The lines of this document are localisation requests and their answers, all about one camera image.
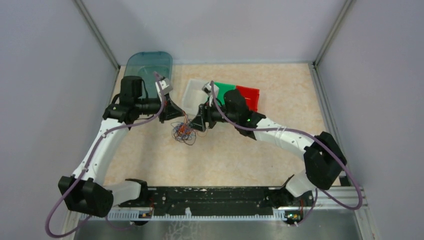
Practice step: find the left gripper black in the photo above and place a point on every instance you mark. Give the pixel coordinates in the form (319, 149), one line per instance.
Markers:
(170, 111)

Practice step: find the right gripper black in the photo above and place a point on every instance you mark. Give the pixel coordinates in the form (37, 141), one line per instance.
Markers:
(206, 110)

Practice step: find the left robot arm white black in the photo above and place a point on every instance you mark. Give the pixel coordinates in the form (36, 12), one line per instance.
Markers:
(84, 191)

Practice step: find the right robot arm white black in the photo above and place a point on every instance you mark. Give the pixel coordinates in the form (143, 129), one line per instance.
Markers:
(322, 156)

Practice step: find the white plastic bin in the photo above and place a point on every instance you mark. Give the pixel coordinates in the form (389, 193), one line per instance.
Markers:
(193, 96)

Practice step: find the green plastic bin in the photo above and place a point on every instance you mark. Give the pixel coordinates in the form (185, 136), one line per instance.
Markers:
(223, 88)

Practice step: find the teal transparent plastic tray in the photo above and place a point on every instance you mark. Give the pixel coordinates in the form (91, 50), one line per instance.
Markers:
(145, 64)

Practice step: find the red plastic bin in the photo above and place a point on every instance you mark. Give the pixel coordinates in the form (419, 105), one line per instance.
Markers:
(251, 96)

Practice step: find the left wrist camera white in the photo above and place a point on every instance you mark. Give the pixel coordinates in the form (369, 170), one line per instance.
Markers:
(164, 86)

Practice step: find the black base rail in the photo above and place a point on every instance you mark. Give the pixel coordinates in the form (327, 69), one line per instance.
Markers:
(214, 201)

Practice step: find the white cable duct strip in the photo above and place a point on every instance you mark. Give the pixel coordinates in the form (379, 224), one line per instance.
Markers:
(135, 215)

